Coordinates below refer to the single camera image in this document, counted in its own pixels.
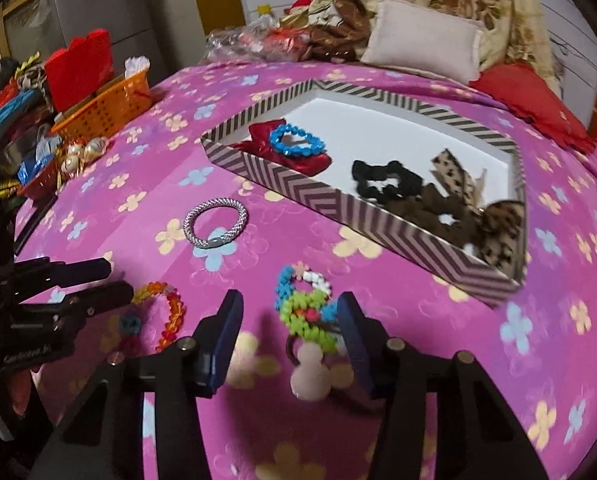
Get red paper bag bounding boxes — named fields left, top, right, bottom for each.
left=43, top=30, right=116, bottom=113

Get orange bead bracelet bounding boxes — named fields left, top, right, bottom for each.
left=131, top=282, right=186, bottom=353

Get person's left hand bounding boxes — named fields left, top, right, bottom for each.
left=0, top=367, right=32, bottom=418

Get red bow hair clip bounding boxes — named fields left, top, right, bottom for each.
left=228, top=117, right=333, bottom=177

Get brown patterned cloth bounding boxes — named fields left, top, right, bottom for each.
left=309, top=0, right=374, bottom=63

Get leopard print bow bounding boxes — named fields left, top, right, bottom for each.
left=431, top=149, right=489, bottom=208

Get beige pillow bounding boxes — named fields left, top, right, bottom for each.
left=361, top=0, right=485, bottom=83

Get black scrunchie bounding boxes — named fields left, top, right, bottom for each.
left=351, top=159, right=424, bottom=206

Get small orange plastic basket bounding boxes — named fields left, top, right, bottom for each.
left=16, top=160, right=62, bottom=201

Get striped cardboard box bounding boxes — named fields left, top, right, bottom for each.
left=201, top=79, right=529, bottom=308

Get grey braided hair tie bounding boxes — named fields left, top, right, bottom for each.
left=183, top=198, right=249, bottom=249

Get pink floral bedsheet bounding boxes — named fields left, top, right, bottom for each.
left=8, top=60, right=597, bottom=480

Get clear plastic bags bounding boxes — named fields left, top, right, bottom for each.
left=198, top=15, right=312, bottom=65

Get blue foil packet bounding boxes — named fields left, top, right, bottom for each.
left=17, top=152, right=54, bottom=183

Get leopard print scrunchie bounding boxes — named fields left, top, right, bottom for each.
left=466, top=200, right=527, bottom=268

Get pink mouse-shaped hair tie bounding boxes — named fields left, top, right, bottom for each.
left=284, top=332, right=354, bottom=403

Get large orange plastic basket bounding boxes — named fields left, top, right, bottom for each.
left=51, top=69, right=154, bottom=143

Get grey refrigerator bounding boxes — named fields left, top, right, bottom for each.
left=3, top=0, right=166, bottom=91

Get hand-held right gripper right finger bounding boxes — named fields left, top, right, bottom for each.
left=336, top=291, right=549, bottom=480

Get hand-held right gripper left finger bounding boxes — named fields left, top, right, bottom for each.
left=28, top=289, right=245, bottom=480

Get brown scrunchie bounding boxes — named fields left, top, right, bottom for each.
left=383, top=182, right=484, bottom=248

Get white tissue paper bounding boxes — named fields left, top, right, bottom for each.
left=124, top=55, right=152, bottom=78

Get green bead bracelet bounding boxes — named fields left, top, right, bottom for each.
left=281, top=292, right=339, bottom=356

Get blue plastic object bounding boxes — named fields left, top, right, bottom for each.
left=0, top=90, right=44, bottom=148

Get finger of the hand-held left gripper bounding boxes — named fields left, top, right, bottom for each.
left=18, top=280, right=134, bottom=319
left=0, top=257, right=114, bottom=291

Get red cushion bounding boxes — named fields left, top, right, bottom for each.
left=471, top=63, right=597, bottom=153

